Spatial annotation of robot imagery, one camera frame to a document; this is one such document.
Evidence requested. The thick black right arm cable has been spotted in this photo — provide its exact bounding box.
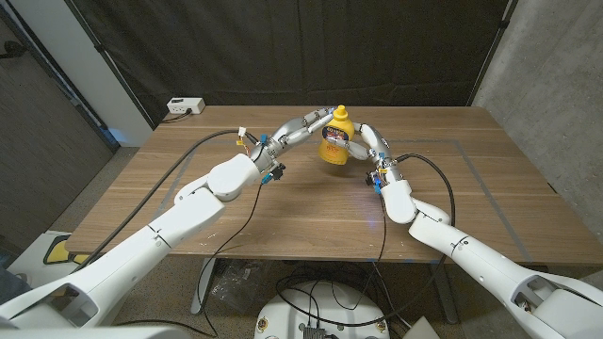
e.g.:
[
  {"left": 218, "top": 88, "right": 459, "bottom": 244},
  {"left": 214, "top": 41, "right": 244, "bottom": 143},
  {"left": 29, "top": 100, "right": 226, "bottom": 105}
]
[{"left": 395, "top": 153, "right": 457, "bottom": 227}]

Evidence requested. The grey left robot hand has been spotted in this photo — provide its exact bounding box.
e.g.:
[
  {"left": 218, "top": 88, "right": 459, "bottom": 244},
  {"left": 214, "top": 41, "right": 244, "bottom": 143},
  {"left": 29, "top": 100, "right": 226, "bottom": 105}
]
[{"left": 249, "top": 106, "right": 336, "bottom": 173}]

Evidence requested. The white robot torso edge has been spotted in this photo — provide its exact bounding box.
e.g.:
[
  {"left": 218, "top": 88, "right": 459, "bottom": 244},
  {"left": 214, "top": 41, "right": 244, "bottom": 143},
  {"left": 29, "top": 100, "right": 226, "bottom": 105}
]
[{"left": 0, "top": 325, "right": 189, "bottom": 339}]

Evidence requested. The yellow mustard bottle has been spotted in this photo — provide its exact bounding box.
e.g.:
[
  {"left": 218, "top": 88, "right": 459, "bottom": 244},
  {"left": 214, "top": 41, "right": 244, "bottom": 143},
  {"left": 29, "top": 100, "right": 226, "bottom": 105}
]
[{"left": 318, "top": 105, "right": 355, "bottom": 166}]

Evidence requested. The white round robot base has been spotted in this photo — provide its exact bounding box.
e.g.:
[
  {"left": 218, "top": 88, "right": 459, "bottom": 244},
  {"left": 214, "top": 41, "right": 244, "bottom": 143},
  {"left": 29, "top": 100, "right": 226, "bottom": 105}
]
[{"left": 253, "top": 281, "right": 391, "bottom": 339}]

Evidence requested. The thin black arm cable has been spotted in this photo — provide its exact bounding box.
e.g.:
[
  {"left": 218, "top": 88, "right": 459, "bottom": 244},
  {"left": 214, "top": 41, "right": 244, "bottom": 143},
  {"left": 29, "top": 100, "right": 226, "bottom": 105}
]
[
  {"left": 112, "top": 183, "right": 265, "bottom": 339},
  {"left": 371, "top": 195, "right": 388, "bottom": 283}
]

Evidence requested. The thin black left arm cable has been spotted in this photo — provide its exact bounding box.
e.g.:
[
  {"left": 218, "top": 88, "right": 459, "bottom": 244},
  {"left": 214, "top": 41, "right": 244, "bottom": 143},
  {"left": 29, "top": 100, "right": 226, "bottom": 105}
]
[{"left": 112, "top": 183, "right": 265, "bottom": 339}]

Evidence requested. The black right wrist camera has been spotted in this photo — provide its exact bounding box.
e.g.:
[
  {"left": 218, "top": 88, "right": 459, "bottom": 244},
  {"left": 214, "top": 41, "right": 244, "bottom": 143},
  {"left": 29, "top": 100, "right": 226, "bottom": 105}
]
[{"left": 366, "top": 171, "right": 383, "bottom": 196}]

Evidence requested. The white power strip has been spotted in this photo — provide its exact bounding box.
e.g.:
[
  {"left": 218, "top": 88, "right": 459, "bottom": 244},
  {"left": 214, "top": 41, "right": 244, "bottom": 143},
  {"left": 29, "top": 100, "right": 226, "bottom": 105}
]
[{"left": 166, "top": 97, "right": 206, "bottom": 115}]

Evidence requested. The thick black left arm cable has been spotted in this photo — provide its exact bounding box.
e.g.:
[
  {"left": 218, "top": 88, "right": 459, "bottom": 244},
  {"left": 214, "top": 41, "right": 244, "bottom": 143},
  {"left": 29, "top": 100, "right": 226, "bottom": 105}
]
[{"left": 73, "top": 129, "right": 260, "bottom": 274}]

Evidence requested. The person leg in blue jeans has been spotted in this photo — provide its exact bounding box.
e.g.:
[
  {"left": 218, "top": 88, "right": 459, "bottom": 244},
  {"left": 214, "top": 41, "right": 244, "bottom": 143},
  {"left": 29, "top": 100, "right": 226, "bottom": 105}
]
[{"left": 0, "top": 266, "right": 34, "bottom": 306}]

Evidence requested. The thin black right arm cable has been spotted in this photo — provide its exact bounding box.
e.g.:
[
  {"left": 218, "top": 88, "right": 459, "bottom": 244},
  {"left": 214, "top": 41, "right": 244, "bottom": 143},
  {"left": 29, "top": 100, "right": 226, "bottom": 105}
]
[{"left": 371, "top": 195, "right": 388, "bottom": 283}]

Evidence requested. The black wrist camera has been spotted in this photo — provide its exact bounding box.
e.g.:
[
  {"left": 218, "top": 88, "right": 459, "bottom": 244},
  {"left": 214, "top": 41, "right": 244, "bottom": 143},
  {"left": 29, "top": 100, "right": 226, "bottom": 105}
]
[
  {"left": 366, "top": 171, "right": 383, "bottom": 196},
  {"left": 261, "top": 162, "right": 286, "bottom": 186}
]

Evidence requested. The black door handle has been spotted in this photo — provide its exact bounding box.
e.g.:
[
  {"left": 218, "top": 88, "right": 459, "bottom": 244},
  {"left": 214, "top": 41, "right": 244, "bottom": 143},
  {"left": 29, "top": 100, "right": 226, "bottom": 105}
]
[{"left": 0, "top": 40, "right": 27, "bottom": 60}]

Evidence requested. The white paper sheet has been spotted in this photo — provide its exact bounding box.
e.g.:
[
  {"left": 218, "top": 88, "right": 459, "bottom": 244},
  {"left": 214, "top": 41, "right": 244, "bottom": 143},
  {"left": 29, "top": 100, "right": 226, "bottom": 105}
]
[{"left": 402, "top": 315, "right": 442, "bottom": 339}]

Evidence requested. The grey table leg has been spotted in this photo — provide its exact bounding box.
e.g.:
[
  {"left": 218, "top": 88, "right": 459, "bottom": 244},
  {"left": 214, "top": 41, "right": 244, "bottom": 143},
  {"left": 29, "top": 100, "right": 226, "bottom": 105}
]
[{"left": 428, "top": 263, "right": 459, "bottom": 325}]

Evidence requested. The black looped floor cable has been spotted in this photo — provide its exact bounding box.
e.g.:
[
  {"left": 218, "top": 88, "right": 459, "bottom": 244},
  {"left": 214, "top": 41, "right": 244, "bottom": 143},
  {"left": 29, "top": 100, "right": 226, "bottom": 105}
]
[{"left": 275, "top": 263, "right": 448, "bottom": 330}]

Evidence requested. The black backdrop stand pole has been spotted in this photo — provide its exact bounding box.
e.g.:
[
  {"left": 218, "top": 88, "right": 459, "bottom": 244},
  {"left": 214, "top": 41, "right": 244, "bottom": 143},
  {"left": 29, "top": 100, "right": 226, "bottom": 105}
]
[
  {"left": 466, "top": 0, "right": 519, "bottom": 107},
  {"left": 63, "top": 0, "right": 156, "bottom": 129}
]

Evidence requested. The black backdrop cloth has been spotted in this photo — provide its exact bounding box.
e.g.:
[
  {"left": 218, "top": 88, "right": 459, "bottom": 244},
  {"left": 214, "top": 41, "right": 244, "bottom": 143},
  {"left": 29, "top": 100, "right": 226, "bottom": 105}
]
[{"left": 70, "top": 0, "right": 513, "bottom": 126}]

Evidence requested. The clear plastic bag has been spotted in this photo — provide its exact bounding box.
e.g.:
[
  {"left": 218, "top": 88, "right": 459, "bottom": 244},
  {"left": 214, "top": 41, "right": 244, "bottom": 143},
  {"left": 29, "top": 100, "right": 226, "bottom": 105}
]
[{"left": 209, "top": 258, "right": 274, "bottom": 315}]

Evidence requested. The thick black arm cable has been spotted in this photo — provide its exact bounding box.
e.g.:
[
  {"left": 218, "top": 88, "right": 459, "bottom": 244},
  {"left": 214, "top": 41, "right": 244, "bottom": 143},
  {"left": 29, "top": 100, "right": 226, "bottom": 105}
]
[
  {"left": 73, "top": 129, "right": 260, "bottom": 274},
  {"left": 395, "top": 153, "right": 457, "bottom": 227}
]

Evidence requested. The dark wooden door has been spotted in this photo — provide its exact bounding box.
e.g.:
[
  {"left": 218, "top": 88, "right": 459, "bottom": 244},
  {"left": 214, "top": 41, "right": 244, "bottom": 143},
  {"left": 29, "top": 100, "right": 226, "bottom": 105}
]
[{"left": 0, "top": 8, "right": 119, "bottom": 255}]

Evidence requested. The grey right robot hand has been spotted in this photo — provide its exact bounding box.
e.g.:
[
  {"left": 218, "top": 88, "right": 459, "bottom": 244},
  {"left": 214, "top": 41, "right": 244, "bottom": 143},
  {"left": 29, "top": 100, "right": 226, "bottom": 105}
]
[{"left": 327, "top": 121, "right": 406, "bottom": 187}]

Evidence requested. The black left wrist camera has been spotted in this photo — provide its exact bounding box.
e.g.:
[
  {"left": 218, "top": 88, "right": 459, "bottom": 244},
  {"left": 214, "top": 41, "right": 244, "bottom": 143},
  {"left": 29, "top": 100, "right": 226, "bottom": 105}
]
[{"left": 261, "top": 162, "right": 286, "bottom": 186}]

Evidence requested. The white table leg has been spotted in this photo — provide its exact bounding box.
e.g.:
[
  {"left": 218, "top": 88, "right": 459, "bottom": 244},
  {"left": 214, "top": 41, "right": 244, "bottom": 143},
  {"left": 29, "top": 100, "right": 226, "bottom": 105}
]
[{"left": 190, "top": 257, "right": 218, "bottom": 316}]

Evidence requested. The yellow black floor marker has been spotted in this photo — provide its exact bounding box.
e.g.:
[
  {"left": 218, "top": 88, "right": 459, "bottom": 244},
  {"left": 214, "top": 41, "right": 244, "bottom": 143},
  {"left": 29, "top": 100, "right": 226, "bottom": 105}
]
[{"left": 42, "top": 234, "right": 95, "bottom": 268}]

